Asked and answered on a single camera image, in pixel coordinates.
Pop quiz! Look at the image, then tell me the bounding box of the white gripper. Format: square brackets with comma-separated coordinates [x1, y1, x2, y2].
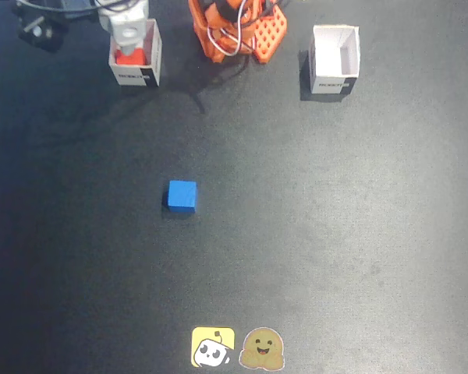
[97, 0, 150, 58]

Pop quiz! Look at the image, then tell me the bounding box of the red cube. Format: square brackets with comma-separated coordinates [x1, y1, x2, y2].
[115, 47, 147, 66]

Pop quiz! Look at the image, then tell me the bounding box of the blue cube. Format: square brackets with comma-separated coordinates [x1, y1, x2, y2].
[166, 179, 199, 214]

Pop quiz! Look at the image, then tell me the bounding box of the white black cardboard box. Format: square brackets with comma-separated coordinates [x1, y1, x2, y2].
[308, 24, 361, 95]
[108, 18, 163, 88]

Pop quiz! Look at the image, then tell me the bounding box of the black felt mat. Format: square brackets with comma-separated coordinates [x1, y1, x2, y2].
[0, 0, 468, 374]

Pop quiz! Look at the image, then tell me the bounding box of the yellow robot face sticker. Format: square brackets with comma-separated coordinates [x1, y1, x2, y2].
[190, 326, 236, 369]

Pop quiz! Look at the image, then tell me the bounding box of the hugging face emoji sticker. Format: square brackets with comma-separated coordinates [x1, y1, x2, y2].
[238, 326, 286, 371]

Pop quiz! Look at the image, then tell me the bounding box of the black cable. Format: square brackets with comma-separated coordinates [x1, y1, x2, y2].
[14, 0, 136, 14]

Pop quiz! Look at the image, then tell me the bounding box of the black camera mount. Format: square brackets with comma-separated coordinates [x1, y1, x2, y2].
[10, 3, 69, 55]

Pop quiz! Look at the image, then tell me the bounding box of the white red servo cable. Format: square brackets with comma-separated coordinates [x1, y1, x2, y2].
[207, 0, 261, 56]

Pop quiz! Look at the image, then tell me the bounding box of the orange perforated base plate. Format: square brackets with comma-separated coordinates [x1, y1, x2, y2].
[252, 6, 289, 65]

